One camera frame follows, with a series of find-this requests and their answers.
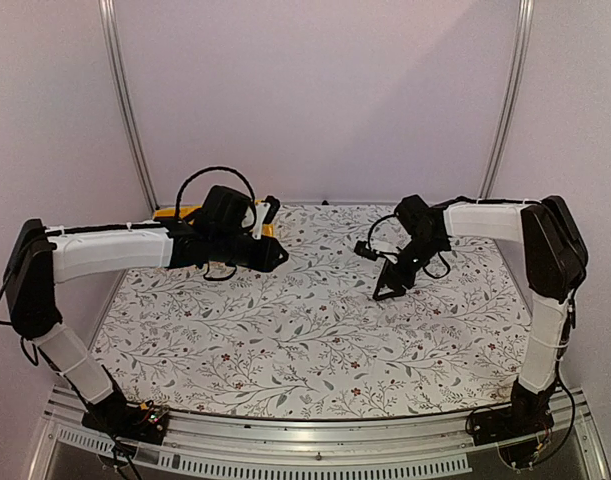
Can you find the right aluminium post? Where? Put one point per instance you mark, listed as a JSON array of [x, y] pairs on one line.
[[517, 66]]

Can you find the left aluminium post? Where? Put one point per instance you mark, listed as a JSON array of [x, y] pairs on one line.
[[109, 24]]

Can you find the front aluminium frame rail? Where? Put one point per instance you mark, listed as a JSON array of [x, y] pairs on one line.
[[203, 446]]

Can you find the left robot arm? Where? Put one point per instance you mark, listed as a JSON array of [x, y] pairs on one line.
[[227, 228]]

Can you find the floral tablecloth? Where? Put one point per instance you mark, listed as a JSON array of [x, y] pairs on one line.
[[308, 341]]

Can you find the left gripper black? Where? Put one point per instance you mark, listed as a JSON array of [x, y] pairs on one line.
[[265, 262]]

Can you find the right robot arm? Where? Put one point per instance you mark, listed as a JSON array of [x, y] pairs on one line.
[[555, 257]]

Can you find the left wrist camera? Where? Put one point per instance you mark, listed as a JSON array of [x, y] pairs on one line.
[[265, 215]]

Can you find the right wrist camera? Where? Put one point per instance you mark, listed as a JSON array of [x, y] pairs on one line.
[[376, 249]]

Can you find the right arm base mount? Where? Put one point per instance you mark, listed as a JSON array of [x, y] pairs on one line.
[[510, 422]]

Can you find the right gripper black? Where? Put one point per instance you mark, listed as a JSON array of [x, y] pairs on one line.
[[390, 275]]

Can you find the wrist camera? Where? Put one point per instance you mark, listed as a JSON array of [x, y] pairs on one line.
[[376, 249], [265, 215]]

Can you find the aluminium post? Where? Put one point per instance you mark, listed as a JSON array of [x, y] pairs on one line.
[[109, 24], [517, 66]]

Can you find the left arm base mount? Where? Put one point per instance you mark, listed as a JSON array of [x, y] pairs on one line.
[[116, 417]]

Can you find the left yellow bin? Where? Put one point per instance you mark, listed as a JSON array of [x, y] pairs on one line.
[[184, 211]]

